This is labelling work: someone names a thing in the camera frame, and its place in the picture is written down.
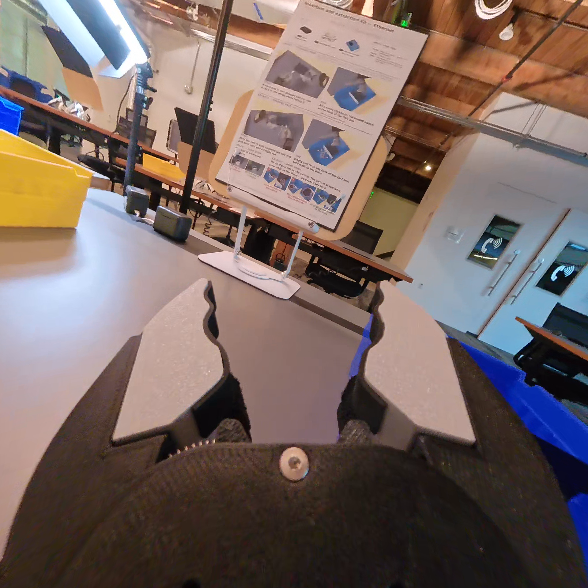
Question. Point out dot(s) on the black tripod stand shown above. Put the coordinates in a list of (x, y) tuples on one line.
[(138, 128)]

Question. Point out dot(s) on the cardboard box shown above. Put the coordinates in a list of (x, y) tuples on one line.
[(85, 89)]

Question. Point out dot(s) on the yellow plastic bin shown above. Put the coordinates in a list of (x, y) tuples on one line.
[(41, 193)]

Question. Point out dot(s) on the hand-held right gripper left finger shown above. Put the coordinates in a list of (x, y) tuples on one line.
[(174, 367)]

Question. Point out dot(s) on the wooden-edged background table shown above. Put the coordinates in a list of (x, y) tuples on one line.
[(55, 110)]

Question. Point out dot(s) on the black floor lamp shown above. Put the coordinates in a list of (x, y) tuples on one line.
[(204, 105)]

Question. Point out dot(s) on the studio light panel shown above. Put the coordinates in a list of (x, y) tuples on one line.
[(101, 32)]

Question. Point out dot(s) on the phone icon door window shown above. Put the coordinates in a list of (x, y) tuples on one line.
[(494, 243), (562, 271)]

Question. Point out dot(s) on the green exit sign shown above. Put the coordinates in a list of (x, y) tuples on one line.
[(405, 20)]

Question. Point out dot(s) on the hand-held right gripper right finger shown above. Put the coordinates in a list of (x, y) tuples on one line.
[(413, 367)]

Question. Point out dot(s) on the printed instruction sheet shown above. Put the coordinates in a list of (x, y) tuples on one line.
[(321, 115)]

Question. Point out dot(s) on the black power adapter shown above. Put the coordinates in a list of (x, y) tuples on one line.
[(172, 225)]

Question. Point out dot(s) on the long background desk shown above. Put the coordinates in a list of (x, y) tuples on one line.
[(551, 337)]

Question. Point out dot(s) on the blue plastic bin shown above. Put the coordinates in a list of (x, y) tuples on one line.
[(528, 399), (9, 115)]

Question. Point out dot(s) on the brown-edged grey table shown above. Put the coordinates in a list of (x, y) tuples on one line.
[(367, 262)]

